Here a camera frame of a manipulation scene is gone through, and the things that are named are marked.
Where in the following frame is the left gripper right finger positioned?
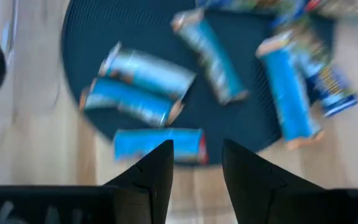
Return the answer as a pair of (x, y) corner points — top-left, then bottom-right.
(222, 138), (323, 224)

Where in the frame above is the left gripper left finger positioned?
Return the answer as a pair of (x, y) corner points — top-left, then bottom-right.
(103, 139), (175, 224)

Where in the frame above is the blue white granola bar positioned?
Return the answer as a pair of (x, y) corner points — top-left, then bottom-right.
(78, 77), (185, 128)

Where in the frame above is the green snack bag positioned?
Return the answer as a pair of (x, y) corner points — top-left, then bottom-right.
(255, 30), (325, 151)

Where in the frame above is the pale blue granola bar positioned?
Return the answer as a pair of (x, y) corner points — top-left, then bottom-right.
(98, 41), (197, 100)

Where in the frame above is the dark blue yellow granola bar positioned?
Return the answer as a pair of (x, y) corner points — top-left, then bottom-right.
(293, 34), (358, 118)

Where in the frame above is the light blue granola bar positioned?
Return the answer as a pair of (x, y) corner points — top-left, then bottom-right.
(170, 8), (250, 106)

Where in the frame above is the round dark blue placemat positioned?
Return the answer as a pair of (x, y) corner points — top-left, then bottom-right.
(60, 0), (337, 166)

